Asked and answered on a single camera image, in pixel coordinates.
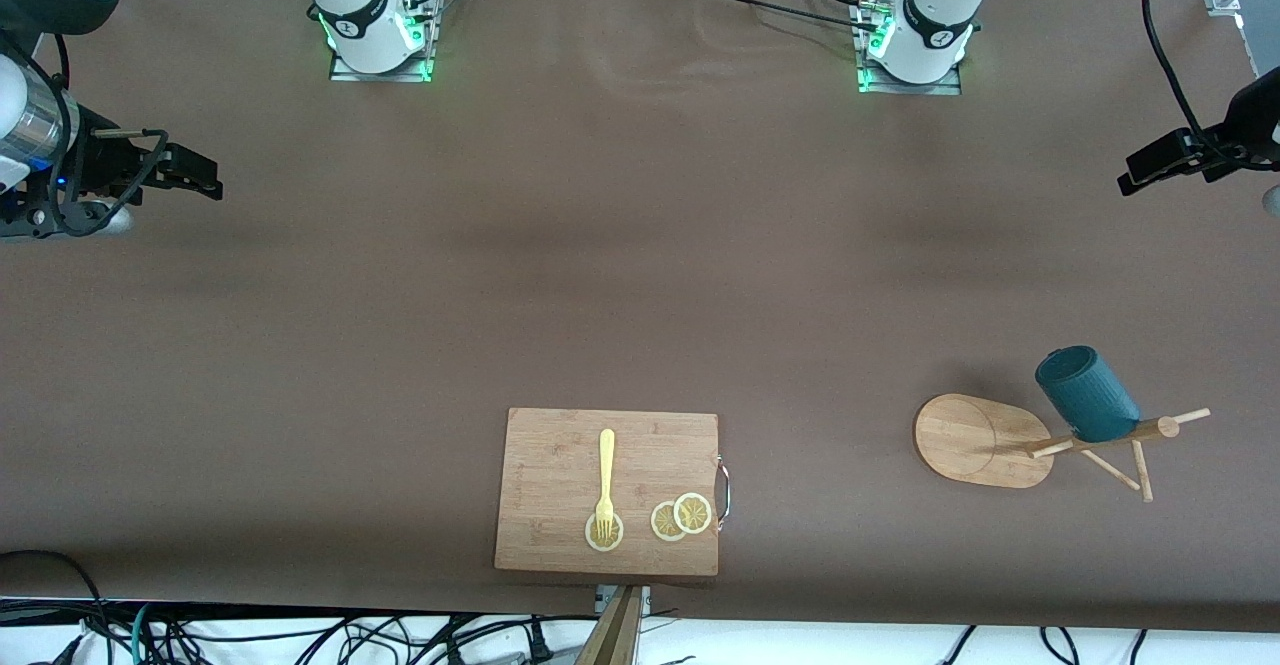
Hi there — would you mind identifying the teal cup with yellow inside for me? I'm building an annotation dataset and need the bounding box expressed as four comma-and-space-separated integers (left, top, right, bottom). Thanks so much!
1035, 345, 1143, 443

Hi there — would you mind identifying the wooden cup rack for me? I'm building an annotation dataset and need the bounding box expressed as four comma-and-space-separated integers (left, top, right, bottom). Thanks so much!
914, 393, 1212, 503

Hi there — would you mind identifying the table cover mat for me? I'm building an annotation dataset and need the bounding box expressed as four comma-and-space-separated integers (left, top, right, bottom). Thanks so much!
0, 0, 1280, 634

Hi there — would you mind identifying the wooden cutting board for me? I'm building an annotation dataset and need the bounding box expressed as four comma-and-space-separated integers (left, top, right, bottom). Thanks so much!
494, 407, 731, 578

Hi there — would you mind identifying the yellow plastic fork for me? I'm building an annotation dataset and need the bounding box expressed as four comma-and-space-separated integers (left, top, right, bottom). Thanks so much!
595, 429, 617, 543

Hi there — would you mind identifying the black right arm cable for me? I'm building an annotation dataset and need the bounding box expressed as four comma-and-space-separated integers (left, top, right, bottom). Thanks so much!
20, 33, 168, 238

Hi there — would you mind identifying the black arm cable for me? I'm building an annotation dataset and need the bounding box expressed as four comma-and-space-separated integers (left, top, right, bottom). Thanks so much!
1142, 0, 1226, 151
20, 33, 168, 238

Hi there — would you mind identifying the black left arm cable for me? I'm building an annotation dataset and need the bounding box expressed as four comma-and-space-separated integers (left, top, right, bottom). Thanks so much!
1142, 0, 1226, 151

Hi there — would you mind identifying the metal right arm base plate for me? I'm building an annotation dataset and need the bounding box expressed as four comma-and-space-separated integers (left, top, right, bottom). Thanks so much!
330, 0, 434, 83

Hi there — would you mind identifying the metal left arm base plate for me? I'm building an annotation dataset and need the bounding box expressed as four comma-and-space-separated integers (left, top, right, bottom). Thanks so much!
855, 0, 963, 96

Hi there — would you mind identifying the wooden post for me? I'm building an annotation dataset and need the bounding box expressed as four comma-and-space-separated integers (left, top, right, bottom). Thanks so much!
575, 585, 646, 665

